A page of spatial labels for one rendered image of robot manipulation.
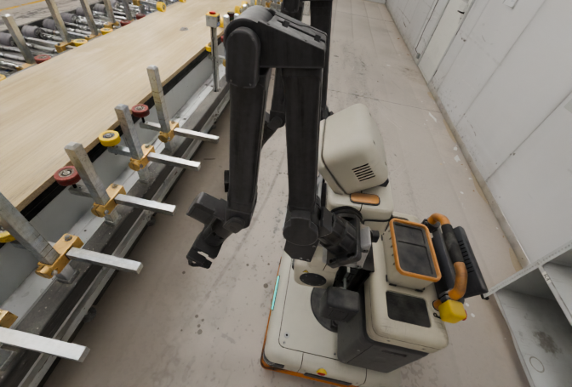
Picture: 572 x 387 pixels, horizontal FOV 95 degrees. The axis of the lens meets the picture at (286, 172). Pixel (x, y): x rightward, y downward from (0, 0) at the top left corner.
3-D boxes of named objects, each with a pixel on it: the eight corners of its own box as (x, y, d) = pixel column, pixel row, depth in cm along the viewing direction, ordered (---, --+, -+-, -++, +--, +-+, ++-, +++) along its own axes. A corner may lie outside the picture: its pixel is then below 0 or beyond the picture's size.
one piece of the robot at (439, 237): (413, 239, 121) (460, 218, 107) (431, 322, 96) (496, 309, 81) (396, 229, 118) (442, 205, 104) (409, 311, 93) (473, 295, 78)
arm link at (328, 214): (336, 236, 57) (336, 217, 61) (305, 211, 53) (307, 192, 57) (305, 248, 62) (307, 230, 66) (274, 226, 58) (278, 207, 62)
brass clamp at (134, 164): (157, 154, 129) (155, 145, 125) (141, 172, 119) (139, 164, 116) (145, 151, 129) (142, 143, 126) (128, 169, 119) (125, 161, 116)
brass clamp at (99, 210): (128, 193, 112) (124, 185, 109) (107, 219, 102) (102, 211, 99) (114, 190, 112) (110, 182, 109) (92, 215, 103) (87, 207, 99)
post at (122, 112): (154, 186, 135) (127, 103, 102) (150, 191, 133) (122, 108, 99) (147, 184, 135) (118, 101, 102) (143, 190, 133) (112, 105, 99)
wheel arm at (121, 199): (177, 211, 109) (176, 205, 106) (174, 218, 107) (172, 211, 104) (77, 189, 110) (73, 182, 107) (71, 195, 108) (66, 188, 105)
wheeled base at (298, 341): (375, 279, 180) (391, 262, 162) (386, 399, 134) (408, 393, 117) (280, 258, 181) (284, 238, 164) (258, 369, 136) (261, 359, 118)
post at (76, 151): (124, 226, 117) (80, 141, 84) (119, 232, 115) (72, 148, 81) (117, 224, 117) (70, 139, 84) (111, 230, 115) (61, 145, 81)
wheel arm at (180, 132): (219, 141, 146) (219, 135, 143) (217, 145, 143) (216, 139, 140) (144, 125, 147) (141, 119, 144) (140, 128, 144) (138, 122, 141)
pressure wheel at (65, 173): (63, 199, 104) (48, 179, 96) (70, 184, 110) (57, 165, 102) (86, 198, 106) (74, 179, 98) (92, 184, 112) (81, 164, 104)
